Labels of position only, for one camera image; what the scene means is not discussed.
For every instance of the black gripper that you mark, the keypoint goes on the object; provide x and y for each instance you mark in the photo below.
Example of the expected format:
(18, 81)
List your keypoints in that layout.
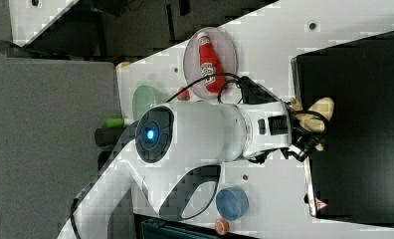
(304, 139)

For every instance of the yellow plush peeled banana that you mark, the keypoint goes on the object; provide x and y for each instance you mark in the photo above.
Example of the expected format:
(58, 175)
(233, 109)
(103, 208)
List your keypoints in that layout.
(310, 126)

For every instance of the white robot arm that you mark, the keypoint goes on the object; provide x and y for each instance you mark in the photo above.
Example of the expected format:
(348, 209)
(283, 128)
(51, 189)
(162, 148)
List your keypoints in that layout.
(176, 147)

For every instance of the silver black toaster oven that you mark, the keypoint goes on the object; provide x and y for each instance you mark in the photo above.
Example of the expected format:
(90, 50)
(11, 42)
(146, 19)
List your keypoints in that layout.
(353, 177)

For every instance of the blue plastic cup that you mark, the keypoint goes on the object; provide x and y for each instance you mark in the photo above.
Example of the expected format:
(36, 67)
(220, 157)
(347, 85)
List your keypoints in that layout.
(232, 203)

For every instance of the plush orange slice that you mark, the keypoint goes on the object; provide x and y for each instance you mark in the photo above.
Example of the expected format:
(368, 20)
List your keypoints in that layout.
(221, 226)

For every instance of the red plush ketchup bottle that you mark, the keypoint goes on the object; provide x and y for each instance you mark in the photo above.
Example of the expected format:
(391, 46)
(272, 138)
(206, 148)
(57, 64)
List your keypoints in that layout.
(210, 65)

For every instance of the grey round plate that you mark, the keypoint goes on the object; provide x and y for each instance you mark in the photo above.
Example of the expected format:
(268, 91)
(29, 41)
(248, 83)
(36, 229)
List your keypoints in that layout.
(225, 51)

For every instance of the pink plush strawberry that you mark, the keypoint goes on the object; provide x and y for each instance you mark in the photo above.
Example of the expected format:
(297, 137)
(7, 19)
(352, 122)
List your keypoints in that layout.
(183, 95)

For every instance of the green plastic colander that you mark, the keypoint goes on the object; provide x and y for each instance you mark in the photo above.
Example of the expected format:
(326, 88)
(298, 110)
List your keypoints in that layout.
(145, 98)

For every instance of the green plush vegetable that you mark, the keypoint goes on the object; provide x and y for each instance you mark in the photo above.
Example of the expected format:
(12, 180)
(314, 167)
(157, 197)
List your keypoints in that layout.
(113, 123)

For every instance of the small black pot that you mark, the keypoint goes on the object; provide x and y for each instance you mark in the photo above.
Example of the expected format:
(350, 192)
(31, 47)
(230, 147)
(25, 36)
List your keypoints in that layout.
(111, 136)

